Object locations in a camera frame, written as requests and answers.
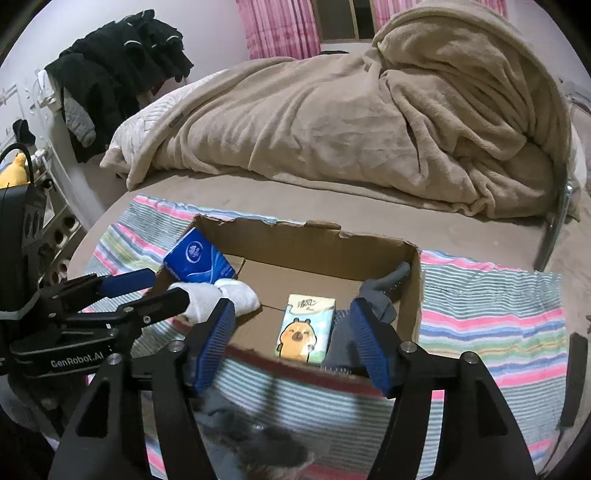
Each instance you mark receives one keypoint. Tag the striped towel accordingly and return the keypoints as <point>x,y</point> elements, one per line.
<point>485,323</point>

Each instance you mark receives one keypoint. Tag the white sock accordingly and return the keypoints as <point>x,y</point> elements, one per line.
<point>240,295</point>

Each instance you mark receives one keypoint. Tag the grey sock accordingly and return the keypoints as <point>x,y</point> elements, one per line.
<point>378,293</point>

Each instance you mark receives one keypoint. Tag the small black cloth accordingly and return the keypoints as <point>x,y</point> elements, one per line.
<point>22,131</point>

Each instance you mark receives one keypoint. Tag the cartoon print tissue packet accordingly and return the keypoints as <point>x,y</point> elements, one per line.
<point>302,332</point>

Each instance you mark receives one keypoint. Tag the grey padded garment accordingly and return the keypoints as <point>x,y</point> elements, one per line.
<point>78,120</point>

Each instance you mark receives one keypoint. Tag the blue tissue packet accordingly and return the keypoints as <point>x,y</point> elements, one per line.
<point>196,254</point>

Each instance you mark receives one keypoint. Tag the pink curtain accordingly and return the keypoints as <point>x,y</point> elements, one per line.
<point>277,27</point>
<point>392,7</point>

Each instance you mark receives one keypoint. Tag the yellow plush toy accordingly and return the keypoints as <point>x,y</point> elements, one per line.
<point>14,173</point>

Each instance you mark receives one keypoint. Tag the beige fleece blanket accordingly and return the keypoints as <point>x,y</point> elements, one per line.
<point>323,115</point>

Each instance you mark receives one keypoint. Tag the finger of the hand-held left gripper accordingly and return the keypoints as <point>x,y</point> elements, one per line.
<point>161,304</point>
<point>129,281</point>

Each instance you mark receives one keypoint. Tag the pile of black clothes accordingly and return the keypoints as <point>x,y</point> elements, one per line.
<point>115,60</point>

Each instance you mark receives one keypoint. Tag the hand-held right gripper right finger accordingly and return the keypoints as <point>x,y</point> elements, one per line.
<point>369,341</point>

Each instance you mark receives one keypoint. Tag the dark window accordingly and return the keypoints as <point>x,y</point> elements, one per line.
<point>344,18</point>

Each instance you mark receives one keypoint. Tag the cardboard box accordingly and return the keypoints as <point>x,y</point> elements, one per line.
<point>300,258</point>

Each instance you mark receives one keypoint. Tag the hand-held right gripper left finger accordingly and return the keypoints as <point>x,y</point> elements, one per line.
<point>216,341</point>

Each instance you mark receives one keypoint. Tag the white perforated shelf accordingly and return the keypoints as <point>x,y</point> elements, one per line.
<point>60,235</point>

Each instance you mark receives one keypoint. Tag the white quilt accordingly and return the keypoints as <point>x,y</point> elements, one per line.
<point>147,115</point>

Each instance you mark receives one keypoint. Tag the grey fuzzy cloth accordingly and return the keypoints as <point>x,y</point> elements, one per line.
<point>258,443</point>

